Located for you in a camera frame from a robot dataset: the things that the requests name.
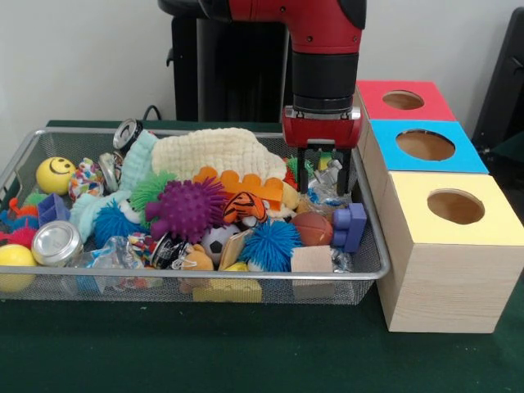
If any yellow smiley face ball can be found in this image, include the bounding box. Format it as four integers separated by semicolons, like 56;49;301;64
35;156;77;196

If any silver metal can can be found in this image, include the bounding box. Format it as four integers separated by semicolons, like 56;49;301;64
31;220;84;268

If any dark green table cloth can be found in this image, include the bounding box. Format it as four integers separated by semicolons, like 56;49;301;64
0;120;524;393

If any plain yellow ball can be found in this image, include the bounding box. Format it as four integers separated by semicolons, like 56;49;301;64
0;243;38;294

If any small brown basketball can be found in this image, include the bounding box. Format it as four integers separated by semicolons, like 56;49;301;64
292;211;335;248

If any blue spiky ball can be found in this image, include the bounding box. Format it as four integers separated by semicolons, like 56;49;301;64
237;219;305;273

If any cream knitted cloth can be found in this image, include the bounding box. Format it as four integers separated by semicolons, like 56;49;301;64
151;127;287;183

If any black cable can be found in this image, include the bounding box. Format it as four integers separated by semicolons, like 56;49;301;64
142;104;165;124

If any purple spiky ball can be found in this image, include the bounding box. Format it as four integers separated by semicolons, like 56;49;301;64
146;176;233;244

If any green spiky ball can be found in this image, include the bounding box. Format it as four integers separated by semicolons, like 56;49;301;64
131;170;177;215

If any purple toy block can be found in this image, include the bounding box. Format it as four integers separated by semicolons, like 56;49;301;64
332;202;368;253

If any wooden box with three holes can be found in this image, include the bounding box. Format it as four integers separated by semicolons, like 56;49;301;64
354;79;524;334

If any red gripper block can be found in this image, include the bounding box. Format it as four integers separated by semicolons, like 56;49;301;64
282;105;362;196

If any black chair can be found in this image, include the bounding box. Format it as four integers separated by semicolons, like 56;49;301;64
473;7;524;165

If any orange toy building block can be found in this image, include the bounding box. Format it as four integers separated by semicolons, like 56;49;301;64
192;166;285;212

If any clear plastic packet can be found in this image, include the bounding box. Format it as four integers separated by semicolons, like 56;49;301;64
307;160;355;207

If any shallow clear mesh bin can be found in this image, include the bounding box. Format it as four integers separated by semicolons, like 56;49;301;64
0;127;391;305

